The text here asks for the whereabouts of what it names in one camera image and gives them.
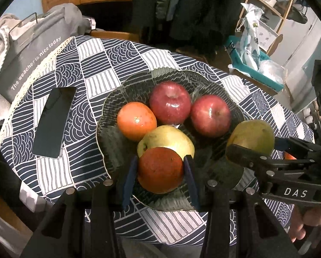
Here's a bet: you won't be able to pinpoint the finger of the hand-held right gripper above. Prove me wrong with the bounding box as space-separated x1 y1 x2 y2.
226 144 279 178
274 137 321 162

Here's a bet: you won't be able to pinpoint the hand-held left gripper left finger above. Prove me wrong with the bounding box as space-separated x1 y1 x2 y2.
19 154 139 258

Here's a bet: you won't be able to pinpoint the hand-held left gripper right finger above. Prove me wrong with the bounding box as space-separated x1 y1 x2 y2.
183 154 300 258

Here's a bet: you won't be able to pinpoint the green-yellow pear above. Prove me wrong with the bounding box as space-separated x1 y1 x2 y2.
227 120 276 157

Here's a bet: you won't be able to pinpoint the red-orange round fruit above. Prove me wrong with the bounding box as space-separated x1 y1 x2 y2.
137 147 184 194

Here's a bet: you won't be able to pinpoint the clear glass plate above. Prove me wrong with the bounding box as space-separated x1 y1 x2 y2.
96 70 245 211

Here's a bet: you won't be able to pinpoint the yellow-green apple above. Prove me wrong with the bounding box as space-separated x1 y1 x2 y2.
137 125 195 162

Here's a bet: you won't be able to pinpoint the red apple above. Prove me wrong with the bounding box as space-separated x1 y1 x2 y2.
149 81 192 125
190 95 232 138

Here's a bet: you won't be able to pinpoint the orange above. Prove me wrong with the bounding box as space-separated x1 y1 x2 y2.
117 101 158 142

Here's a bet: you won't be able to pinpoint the person's right hand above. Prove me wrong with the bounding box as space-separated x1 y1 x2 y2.
288 206 321 244

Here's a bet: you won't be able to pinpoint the brown cardboard box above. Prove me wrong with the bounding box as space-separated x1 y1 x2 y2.
229 64 292 103

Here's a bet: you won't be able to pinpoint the clear plastic bag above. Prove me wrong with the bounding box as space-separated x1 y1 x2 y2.
257 59 284 84

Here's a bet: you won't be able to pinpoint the black phone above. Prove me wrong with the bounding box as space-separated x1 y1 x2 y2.
32 86 77 158

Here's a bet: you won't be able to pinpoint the white cabinet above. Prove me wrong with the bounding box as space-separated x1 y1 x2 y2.
270 13 321 113

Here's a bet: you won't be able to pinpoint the teal box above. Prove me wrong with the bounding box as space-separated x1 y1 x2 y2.
225 35 284 92

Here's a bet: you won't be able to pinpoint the white dotted box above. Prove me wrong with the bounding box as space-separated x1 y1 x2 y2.
257 21 280 53

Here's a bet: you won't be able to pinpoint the white printed plastic bag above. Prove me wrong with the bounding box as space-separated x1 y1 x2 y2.
236 3 265 70

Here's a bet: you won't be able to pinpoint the blue white patterned tablecloth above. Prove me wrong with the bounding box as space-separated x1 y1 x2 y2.
0 35 315 246

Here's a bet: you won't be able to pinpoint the wooden shelf rack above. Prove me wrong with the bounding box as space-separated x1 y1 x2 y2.
239 0 296 57

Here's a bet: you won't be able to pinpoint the dark pan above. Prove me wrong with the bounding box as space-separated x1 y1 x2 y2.
277 0 308 23

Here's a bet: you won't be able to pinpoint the wooden stool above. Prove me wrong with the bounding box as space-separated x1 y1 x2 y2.
91 29 139 43

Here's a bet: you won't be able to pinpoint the dark hanging clothes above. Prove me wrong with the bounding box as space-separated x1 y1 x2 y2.
131 0 243 57

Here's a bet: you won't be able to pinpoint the grey printed bag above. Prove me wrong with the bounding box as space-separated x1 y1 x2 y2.
0 11 70 103

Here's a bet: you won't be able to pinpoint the grey garment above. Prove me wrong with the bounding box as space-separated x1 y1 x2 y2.
46 3 96 37

